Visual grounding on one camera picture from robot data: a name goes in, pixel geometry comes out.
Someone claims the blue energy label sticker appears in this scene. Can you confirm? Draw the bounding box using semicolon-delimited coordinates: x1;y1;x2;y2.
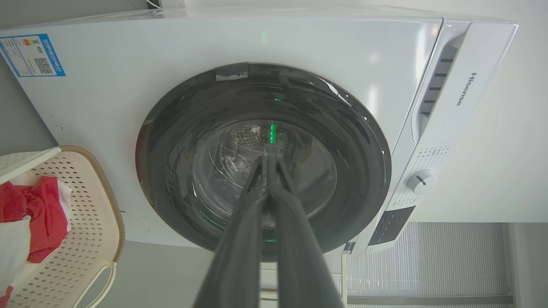
0;33;66;78

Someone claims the white washing machine dial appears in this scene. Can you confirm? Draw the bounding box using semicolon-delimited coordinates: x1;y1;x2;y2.
406;169;438;195

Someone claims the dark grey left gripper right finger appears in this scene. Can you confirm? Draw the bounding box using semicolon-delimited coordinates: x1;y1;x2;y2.
266;154;345;308

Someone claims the cream perforated laundry basket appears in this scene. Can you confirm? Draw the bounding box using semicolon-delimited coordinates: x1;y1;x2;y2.
0;145;126;308

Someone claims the white garment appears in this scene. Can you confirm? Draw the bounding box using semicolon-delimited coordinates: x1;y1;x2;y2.
0;215;33;288

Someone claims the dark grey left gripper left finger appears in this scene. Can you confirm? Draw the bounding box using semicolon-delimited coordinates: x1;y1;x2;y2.
192;155;269;308

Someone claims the red garment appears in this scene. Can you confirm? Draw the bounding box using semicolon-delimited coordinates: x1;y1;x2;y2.
0;176;71;264

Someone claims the white Hisense washing machine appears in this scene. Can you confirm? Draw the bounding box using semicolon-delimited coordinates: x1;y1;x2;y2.
0;5;519;257

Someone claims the round dark washing machine door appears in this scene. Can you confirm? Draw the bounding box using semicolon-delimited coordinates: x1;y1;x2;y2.
135;62;392;261

